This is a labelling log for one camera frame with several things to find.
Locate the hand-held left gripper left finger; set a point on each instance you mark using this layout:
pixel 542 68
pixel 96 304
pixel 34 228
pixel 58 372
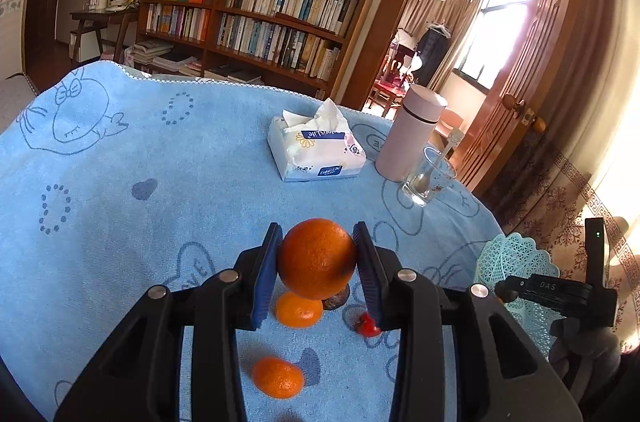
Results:
pixel 265 282

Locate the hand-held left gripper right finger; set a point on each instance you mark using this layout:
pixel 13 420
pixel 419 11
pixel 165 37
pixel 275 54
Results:
pixel 369 282

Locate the dark purple passion fruit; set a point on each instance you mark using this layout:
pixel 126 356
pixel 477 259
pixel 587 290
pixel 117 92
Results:
pixel 336 301

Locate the red cherry tomato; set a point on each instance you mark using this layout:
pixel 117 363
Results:
pixel 369 327

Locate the small tangerine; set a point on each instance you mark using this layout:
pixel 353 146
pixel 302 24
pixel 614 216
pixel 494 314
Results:
pixel 277 377
pixel 299 313

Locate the large orange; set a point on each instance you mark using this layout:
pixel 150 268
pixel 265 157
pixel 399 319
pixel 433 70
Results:
pixel 316 257

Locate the teal plastic lattice basket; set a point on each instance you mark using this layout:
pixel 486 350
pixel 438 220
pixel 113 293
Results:
pixel 515 257

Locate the person's right hand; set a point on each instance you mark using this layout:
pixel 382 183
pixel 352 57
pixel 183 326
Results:
pixel 582 352

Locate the clear drinking glass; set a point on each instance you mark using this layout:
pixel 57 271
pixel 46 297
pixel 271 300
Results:
pixel 422 189

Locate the white tissue pack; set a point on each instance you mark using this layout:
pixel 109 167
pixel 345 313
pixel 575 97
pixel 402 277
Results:
pixel 315 152

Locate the blue printed towel blanket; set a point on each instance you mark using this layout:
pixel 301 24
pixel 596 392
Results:
pixel 150 202

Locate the pink thermos bottle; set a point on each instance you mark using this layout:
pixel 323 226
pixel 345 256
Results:
pixel 407 132

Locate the small pink chair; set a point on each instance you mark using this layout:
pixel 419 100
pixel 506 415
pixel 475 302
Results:
pixel 450 122

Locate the red wooden chair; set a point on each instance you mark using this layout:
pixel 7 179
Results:
pixel 392 77

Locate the round brass door knob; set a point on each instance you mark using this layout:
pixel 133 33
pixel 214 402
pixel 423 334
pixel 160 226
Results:
pixel 512 102

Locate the black hanging coat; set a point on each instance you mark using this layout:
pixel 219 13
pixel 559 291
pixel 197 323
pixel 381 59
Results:
pixel 432 52

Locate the wooden room door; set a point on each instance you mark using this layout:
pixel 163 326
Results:
pixel 530 52

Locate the wooden bookshelf with books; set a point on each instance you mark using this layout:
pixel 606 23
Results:
pixel 250 17

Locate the dark wooden desk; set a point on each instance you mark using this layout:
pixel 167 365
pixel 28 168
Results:
pixel 100 16

